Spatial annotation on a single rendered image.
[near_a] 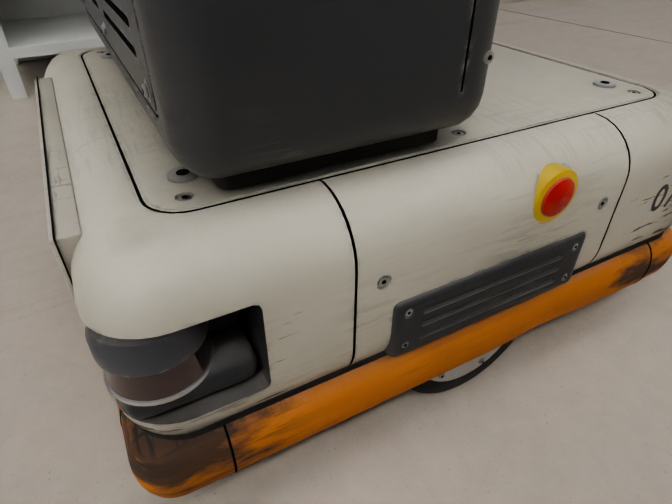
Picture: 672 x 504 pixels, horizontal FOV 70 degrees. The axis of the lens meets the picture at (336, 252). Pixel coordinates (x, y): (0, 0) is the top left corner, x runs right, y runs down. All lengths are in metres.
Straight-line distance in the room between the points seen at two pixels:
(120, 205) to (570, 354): 0.53
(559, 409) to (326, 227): 0.37
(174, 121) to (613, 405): 0.53
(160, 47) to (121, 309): 0.15
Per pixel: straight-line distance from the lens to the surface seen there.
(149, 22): 0.29
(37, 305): 0.78
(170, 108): 0.30
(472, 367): 0.56
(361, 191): 0.35
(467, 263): 0.42
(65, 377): 0.66
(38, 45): 1.66
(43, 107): 0.62
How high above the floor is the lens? 0.44
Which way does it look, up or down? 36 degrees down
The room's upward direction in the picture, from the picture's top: straight up
